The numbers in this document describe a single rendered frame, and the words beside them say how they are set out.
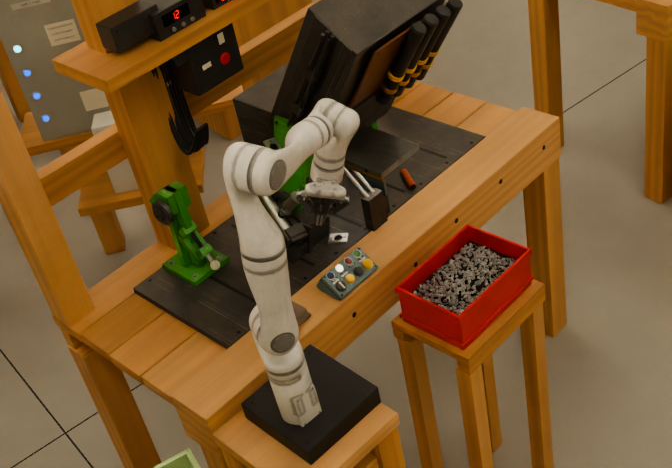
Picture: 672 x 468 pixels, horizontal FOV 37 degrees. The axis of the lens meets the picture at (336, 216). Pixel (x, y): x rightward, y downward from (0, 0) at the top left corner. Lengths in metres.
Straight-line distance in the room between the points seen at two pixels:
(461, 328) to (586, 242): 1.68
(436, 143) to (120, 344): 1.16
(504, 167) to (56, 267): 1.32
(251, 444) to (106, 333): 0.60
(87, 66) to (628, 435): 2.04
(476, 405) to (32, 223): 1.25
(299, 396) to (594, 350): 1.64
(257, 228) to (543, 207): 1.56
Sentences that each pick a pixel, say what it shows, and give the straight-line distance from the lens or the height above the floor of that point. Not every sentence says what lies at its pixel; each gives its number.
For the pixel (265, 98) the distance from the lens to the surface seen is 2.86.
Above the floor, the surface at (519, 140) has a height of 0.90.
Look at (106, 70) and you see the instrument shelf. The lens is 2.56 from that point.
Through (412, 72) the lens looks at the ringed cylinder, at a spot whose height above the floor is 1.35.
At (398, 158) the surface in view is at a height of 1.13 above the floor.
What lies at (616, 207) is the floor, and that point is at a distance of 4.29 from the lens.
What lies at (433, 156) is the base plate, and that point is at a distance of 3.08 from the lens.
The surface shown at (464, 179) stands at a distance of 2.96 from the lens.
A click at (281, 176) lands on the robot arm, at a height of 1.59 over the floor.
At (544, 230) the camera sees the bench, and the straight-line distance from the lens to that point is 3.39.
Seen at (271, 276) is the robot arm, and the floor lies 1.37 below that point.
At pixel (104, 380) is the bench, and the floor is 0.64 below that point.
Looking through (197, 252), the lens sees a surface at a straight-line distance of 2.76.
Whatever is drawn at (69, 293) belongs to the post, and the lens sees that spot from 2.80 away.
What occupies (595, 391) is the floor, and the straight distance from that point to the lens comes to 3.54.
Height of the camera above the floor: 2.62
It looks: 36 degrees down
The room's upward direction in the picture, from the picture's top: 12 degrees counter-clockwise
